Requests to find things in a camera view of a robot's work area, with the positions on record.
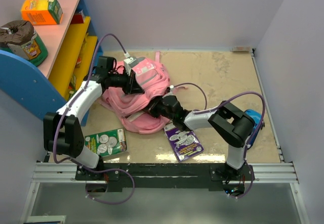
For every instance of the orange green juice box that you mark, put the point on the orange green juice box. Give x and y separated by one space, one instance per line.
42 12

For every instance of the brown topped green canister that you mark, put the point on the brown topped green canister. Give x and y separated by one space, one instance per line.
19 37

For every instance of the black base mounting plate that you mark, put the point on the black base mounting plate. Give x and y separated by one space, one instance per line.
211 176

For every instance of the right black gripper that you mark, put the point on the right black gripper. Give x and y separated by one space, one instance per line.
151 106

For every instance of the pink student backpack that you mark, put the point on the pink student backpack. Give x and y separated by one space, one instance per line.
154 78

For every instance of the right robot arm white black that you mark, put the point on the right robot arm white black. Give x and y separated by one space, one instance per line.
230 122

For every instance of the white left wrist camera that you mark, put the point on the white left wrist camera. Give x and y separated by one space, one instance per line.
129 63

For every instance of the green paperback book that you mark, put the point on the green paperback book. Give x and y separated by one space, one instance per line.
107 143

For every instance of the small pink white eraser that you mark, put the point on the small pink white eraser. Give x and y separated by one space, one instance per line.
241 49

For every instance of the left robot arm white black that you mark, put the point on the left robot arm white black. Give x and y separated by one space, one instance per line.
62 130

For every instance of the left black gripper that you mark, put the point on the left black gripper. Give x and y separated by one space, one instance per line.
133 87

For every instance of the purple paperback book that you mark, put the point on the purple paperback book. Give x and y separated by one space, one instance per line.
185 144

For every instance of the blue pink yellow shelf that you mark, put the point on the blue pink yellow shelf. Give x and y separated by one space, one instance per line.
29 92

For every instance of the green box on lower shelf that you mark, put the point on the green box on lower shelf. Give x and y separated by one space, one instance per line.
70 93

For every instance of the red item on shelf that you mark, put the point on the red item on shelf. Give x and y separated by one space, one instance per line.
78 17

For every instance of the dark novel Two Cities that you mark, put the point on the dark novel Two Cities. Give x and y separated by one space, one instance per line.
134 116

